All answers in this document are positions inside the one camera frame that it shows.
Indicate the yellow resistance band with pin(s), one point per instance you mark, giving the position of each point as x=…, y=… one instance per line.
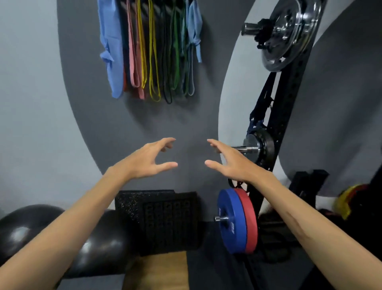
x=151, y=59

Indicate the chrome weight plates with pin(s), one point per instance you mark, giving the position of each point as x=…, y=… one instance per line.
x=288, y=33

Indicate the black rack bracket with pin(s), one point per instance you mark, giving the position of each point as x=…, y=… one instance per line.
x=307, y=183

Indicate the person's left hand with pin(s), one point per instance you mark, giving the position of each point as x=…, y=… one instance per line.
x=140, y=162

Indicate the red bumper weight plate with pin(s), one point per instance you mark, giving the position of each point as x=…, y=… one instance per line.
x=250, y=221

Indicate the small black weight plate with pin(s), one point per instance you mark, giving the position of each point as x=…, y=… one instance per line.
x=265, y=148

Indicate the person's right thumb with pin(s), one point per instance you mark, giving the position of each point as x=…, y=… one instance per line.
x=214, y=165

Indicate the wall hook rack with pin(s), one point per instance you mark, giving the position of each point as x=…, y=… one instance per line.
x=143, y=6

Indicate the red resistance band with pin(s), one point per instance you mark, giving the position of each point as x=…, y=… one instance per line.
x=125, y=83

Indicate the yellow and red band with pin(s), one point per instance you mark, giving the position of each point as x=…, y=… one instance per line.
x=349, y=200

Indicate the person's right forearm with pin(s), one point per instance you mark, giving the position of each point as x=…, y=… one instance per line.
x=313, y=233

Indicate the black resistance band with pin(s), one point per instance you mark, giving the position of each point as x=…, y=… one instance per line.
x=165, y=74

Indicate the wooden plyo box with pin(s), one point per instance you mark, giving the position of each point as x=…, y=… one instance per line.
x=158, y=272

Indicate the person's right hand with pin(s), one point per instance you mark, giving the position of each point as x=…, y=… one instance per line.
x=238, y=165

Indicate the black perforated rack upright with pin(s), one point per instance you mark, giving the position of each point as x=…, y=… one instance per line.
x=286, y=113

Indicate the person's left forearm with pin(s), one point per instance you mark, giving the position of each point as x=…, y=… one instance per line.
x=59, y=233

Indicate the black exercise ball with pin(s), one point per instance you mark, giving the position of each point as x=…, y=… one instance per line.
x=104, y=245
x=21, y=227

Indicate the knotted blue resistance band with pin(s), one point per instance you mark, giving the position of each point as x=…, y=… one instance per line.
x=194, y=27

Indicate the green resistance band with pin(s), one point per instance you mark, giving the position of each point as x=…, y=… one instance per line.
x=176, y=65

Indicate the person's left thumb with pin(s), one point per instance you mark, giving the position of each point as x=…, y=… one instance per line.
x=167, y=166

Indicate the grey-blue resistance band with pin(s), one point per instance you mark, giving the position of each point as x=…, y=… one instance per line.
x=191, y=80

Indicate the black rubber mat tiles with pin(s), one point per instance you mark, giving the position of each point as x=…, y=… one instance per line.
x=161, y=221

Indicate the pink resistance band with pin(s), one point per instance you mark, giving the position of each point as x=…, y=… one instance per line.
x=133, y=59

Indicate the blue bumper weight plate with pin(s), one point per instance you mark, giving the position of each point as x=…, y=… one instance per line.
x=231, y=221

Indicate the black barbell collar clamp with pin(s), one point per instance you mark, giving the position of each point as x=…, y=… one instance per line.
x=264, y=33

